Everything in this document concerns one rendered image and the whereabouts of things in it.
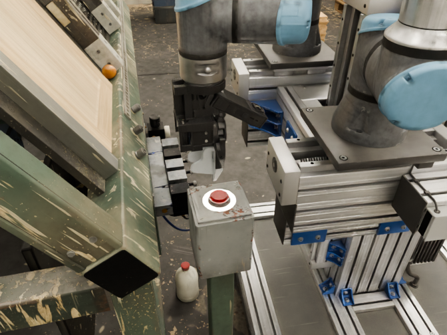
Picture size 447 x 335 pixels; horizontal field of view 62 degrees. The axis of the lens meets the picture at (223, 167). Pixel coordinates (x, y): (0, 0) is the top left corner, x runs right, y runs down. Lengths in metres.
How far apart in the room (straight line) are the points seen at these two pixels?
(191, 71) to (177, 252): 1.41
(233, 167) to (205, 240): 1.68
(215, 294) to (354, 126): 0.51
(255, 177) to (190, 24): 1.85
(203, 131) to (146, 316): 0.49
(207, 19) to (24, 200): 0.40
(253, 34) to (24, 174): 0.40
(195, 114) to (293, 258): 1.10
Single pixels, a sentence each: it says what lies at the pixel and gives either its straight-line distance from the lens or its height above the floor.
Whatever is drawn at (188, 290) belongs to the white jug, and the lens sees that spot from 1.66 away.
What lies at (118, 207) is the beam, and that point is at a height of 0.90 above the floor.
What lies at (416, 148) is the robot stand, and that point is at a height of 1.04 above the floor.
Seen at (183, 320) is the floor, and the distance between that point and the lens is 1.69.
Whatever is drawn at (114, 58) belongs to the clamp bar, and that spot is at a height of 0.95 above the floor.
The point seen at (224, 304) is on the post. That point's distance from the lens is 1.01.
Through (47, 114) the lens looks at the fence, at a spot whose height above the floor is 1.07.
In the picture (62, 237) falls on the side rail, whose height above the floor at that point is 0.95.
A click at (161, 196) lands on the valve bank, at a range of 1.09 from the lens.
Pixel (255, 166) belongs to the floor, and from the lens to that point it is 2.43.
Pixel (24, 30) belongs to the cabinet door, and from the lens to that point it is 1.11.
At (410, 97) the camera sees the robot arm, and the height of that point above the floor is 1.21.
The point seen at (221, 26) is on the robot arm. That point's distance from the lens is 0.55.
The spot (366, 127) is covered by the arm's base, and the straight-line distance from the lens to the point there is 0.78.
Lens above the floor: 1.45
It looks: 37 degrees down
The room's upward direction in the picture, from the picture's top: straight up
